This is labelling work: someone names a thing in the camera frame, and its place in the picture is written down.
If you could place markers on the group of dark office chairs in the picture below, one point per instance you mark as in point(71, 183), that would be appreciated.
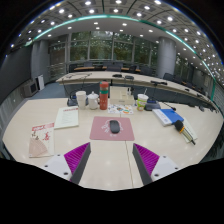
point(113, 67)

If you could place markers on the black computer mouse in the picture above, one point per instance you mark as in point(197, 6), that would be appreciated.
point(114, 126)

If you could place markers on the group of ceiling lights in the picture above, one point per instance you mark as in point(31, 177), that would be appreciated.
point(125, 24)

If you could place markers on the grey desk microphone unit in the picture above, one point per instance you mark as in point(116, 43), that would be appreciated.
point(152, 106)

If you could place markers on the red thermos bottle green band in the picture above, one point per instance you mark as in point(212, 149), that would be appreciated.
point(104, 98)

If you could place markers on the red and white leaflet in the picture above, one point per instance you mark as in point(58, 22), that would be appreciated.
point(41, 140)

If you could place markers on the white floor cabinet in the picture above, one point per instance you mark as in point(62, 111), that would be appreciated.
point(30, 88)

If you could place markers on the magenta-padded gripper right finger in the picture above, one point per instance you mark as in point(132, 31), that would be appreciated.
point(163, 165)

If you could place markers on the white standing board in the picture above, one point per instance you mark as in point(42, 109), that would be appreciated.
point(40, 82)

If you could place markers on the white lidded mug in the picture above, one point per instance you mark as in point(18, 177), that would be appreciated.
point(93, 101)

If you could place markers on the colourful sticker sheet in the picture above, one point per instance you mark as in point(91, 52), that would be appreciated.
point(120, 109)

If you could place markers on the blue and white book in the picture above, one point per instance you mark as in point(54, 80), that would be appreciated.
point(168, 116)

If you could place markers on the pink printed mouse pad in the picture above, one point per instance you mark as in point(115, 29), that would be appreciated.
point(98, 133)

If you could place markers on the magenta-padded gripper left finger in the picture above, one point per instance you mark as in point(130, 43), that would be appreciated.
point(58, 163)

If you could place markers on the printed paper cup with straw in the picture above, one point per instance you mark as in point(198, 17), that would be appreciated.
point(142, 102)

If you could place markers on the white printed booklet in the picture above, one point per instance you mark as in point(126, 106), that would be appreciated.
point(66, 117)

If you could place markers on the black handheld microphone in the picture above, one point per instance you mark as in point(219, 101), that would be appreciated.
point(179, 126)

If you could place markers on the white paper cup stack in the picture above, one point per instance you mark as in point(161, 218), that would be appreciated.
point(81, 99)

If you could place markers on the white cardboard box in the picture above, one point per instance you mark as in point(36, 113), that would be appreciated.
point(120, 96)

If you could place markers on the curved conference desk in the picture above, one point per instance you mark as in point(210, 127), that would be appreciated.
point(96, 77)

